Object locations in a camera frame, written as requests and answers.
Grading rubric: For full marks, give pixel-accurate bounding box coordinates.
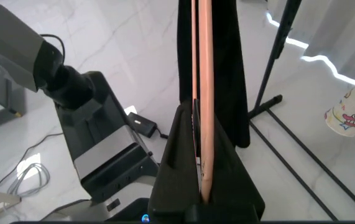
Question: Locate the black garment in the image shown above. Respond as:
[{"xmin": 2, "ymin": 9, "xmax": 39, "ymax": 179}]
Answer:
[{"xmin": 176, "ymin": 0, "xmax": 252, "ymax": 149}]

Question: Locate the white cable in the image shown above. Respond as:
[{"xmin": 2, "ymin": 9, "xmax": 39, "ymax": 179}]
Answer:
[{"xmin": 6, "ymin": 162, "xmax": 51, "ymax": 197}]

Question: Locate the black clothes rack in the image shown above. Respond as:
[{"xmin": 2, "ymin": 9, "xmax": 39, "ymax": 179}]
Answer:
[{"xmin": 247, "ymin": 0, "xmax": 355, "ymax": 222}]

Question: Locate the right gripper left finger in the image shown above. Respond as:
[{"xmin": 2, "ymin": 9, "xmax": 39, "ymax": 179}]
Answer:
[{"xmin": 148, "ymin": 99, "xmax": 201, "ymax": 222}]

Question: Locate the pink clothes hanger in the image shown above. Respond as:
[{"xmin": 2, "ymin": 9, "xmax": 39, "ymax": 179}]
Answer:
[{"xmin": 190, "ymin": 0, "xmax": 215, "ymax": 205}]

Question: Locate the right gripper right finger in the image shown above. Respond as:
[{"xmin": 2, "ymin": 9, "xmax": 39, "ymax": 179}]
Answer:
[{"xmin": 189, "ymin": 114, "xmax": 265, "ymax": 222}]

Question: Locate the black power adapter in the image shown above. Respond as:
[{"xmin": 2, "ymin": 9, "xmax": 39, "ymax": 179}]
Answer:
[{"xmin": 126, "ymin": 111, "xmax": 169, "ymax": 140}]

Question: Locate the white curtain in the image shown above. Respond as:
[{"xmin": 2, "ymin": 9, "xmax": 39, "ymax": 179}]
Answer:
[{"xmin": 265, "ymin": 0, "xmax": 355, "ymax": 86}]

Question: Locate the cream printed garment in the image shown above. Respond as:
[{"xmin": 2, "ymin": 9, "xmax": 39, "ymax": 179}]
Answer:
[{"xmin": 324, "ymin": 67, "xmax": 355, "ymax": 138}]

